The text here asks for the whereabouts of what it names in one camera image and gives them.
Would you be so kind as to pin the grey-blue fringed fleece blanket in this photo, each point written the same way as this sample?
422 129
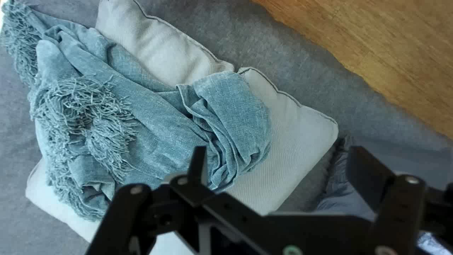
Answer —
142 118

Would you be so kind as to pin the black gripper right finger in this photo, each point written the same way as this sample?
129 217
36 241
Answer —
398 212

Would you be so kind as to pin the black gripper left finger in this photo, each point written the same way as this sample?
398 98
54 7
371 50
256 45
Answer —
128 212

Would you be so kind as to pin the light grey pillow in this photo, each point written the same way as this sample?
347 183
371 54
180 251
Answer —
292 142
156 42

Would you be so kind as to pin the dark grey pillow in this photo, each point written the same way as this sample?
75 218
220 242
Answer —
344 188

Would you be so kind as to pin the bed with grey cover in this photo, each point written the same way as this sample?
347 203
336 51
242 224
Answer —
283 37

